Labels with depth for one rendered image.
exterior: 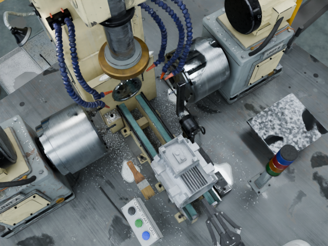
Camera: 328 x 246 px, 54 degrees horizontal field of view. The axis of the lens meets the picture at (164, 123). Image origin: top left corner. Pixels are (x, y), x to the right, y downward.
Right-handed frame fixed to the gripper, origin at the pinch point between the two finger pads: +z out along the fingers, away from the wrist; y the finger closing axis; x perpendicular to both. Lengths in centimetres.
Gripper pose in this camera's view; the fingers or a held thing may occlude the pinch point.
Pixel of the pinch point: (207, 206)
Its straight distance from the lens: 126.7
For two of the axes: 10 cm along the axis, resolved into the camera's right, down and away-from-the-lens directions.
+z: -5.3, -8.1, 2.4
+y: -8.4, 5.0, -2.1
